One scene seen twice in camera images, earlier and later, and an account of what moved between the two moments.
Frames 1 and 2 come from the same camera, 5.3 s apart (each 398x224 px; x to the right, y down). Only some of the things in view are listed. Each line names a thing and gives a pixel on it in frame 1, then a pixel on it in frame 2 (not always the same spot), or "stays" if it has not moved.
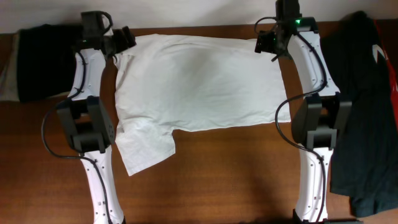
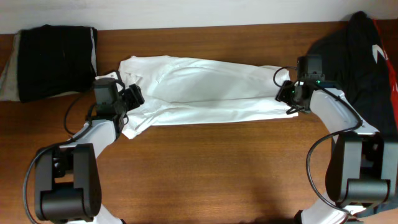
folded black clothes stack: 40,63 stays
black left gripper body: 115,38 -> 130,98
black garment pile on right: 364,166 stays
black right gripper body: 270,39 -> 288,94
